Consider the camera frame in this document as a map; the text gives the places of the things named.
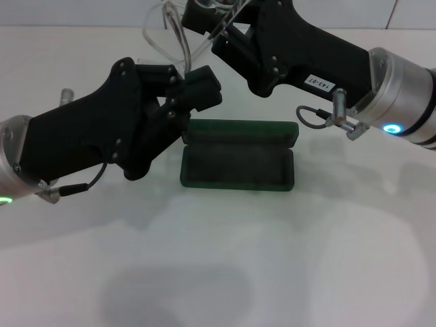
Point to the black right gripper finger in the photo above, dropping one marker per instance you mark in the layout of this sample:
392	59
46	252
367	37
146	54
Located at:
199	17

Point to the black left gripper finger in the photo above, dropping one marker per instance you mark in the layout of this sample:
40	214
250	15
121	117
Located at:
204	80
204	100

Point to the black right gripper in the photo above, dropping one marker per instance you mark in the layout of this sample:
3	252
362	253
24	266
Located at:
306	54

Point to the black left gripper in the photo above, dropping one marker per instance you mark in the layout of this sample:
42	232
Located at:
85	136

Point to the clear transparent glasses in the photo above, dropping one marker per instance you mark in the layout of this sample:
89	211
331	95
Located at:
186	51

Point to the green glasses case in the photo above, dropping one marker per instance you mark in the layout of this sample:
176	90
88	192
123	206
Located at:
238	163

